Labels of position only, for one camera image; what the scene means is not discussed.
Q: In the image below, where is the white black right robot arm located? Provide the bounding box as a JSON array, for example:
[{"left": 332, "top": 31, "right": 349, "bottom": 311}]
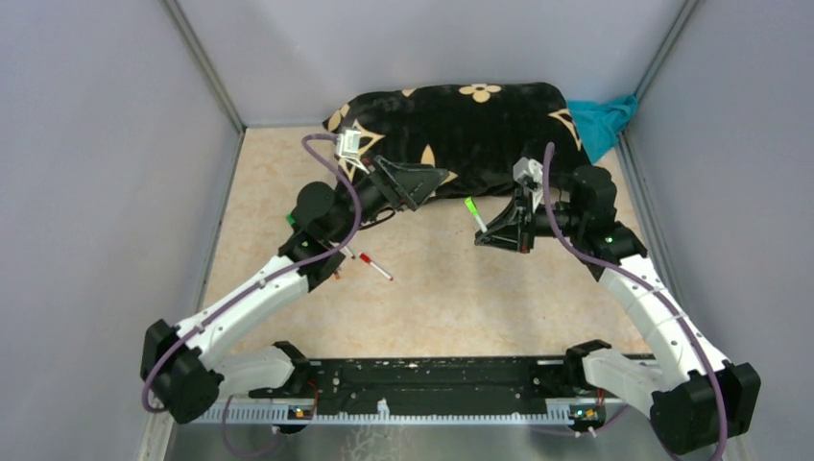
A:
[{"left": 475, "top": 158, "right": 761, "bottom": 455}]

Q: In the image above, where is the black pillow with beige flowers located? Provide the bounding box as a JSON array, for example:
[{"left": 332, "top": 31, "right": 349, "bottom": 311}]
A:
[{"left": 323, "top": 82, "right": 591, "bottom": 200}]

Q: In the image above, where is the white pen with green tip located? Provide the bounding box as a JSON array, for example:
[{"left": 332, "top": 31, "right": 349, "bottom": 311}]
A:
[{"left": 474, "top": 215, "right": 488, "bottom": 232}]

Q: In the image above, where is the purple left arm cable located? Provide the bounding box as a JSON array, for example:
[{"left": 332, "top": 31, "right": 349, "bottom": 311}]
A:
[{"left": 140, "top": 133, "right": 364, "bottom": 459}]

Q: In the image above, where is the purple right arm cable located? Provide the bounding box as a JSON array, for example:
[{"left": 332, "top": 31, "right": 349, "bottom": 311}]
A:
[{"left": 541, "top": 141, "right": 730, "bottom": 461}]

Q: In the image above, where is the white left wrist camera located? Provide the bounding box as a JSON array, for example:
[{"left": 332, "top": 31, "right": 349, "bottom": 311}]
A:
[{"left": 335, "top": 128, "right": 369, "bottom": 178}]

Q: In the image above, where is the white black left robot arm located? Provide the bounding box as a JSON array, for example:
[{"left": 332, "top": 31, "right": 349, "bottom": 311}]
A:
[{"left": 140, "top": 157, "right": 450, "bottom": 424}]

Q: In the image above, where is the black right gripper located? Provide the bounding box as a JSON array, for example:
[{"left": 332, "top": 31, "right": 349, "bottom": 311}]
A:
[{"left": 475, "top": 185, "right": 586, "bottom": 254}]

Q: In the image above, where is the clear highlighter with green cap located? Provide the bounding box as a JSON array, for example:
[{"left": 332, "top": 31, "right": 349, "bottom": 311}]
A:
[{"left": 465, "top": 197, "right": 479, "bottom": 217}]

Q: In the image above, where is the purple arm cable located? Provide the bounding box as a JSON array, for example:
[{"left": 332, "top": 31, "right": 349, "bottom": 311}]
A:
[
  {"left": 541, "top": 141, "right": 730, "bottom": 461},
  {"left": 140, "top": 133, "right": 364, "bottom": 459}
]

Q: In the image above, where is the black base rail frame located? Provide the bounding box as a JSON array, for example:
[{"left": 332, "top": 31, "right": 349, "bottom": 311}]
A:
[{"left": 197, "top": 355, "right": 621, "bottom": 433}]

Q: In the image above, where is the white marker with red tip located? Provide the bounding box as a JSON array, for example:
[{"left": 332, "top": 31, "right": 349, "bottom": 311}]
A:
[{"left": 359, "top": 253, "right": 395, "bottom": 281}]

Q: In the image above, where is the teal cloth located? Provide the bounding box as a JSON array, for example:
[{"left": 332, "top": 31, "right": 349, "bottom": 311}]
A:
[{"left": 566, "top": 94, "right": 639, "bottom": 163}]

